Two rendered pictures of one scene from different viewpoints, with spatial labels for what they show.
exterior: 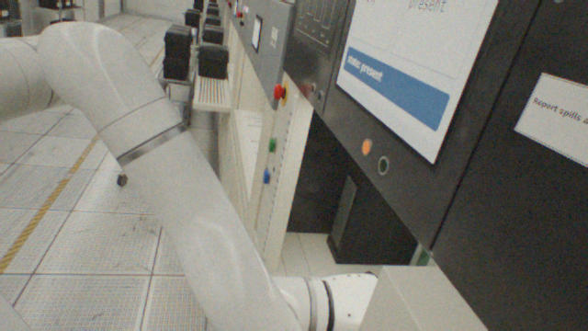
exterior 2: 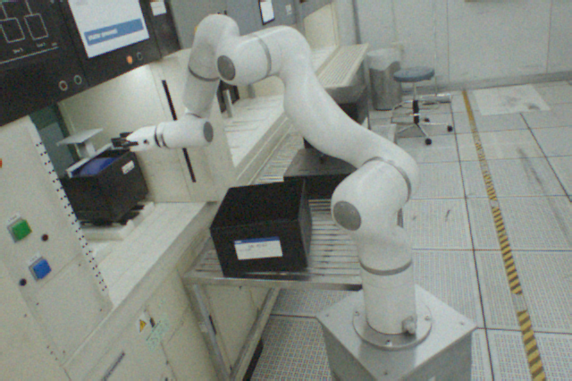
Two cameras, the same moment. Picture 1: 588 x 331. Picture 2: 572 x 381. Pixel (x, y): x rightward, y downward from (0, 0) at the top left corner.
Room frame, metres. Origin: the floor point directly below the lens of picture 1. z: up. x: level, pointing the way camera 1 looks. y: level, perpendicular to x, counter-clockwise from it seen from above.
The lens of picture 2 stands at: (1.24, 0.97, 1.56)
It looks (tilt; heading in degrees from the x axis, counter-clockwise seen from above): 25 degrees down; 217
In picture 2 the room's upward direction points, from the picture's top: 12 degrees counter-clockwise
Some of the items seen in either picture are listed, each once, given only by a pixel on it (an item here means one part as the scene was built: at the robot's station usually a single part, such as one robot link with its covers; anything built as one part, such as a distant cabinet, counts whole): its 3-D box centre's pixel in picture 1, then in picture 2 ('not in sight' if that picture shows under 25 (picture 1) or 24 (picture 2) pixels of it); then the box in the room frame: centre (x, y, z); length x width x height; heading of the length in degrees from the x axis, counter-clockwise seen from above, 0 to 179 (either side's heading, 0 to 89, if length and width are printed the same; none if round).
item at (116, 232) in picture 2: not in sight; (114, 218); (0.47, -0.39, 0.89); 0.22 x 0.21 x 0.04; 106
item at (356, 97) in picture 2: not in sight; (335, 120); (-0.58, 0.00, 0.89); 0.29 x 0.29 x 0.25; 12
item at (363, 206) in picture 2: not in sight; (373, 220); (0.51, 0.64, 1.07); 0.19 x 0.12 x 0.24; 170
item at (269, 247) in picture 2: not in sight; (264, 224); (0.30, 0.16, 0.85); 0.28 x 0.28 x 0.17; 25
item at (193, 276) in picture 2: not in sight; (326, 255); (-0.18, 0.08, 0.38); 1.30 x 0.60 x 0.76; 16
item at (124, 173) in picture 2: not in sight; (97, 177); (0.47, -0.39, 1.06); 0.24 x 0.20 x 0.32; 16
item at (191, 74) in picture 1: (176, 87); not in sight; (4.51, 1.61, 0.24); 0.94 x 0.53 x 0.48; 15
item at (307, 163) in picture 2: not in sight; (324, 167); (-0.19, 0.13, 0.83); 0.29 x 0.29 x 0.13; 16
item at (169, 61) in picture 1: (175, 65); not in sight; (4.21, 1.53, 0.59); 0.30 x 0.28 x 0.26; 16
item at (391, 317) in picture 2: not in sight; (388, 290); (0.48, 0.64, 0.85); 0.19 x 0.19 x 0.18
